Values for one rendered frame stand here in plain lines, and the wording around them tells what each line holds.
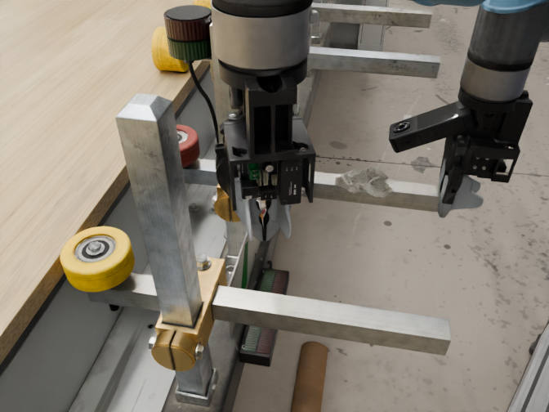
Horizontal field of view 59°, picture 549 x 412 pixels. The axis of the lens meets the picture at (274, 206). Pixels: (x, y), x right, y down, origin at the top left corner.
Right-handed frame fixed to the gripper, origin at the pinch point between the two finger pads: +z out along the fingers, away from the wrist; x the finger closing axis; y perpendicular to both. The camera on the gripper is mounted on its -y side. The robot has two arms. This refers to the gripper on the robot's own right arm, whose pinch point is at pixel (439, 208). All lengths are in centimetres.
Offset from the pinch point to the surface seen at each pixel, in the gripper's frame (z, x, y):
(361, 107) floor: 83, 185, -12
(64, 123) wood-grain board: -8, 2, -61
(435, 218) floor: 83, 97, 22
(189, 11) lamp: -28.9, -3.6, -35.5
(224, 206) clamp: -2.7, -8.5, -31.7
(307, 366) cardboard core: 75, 16, -19
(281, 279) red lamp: 12.3, -8.0, -23.1
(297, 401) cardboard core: 75, 6, -21
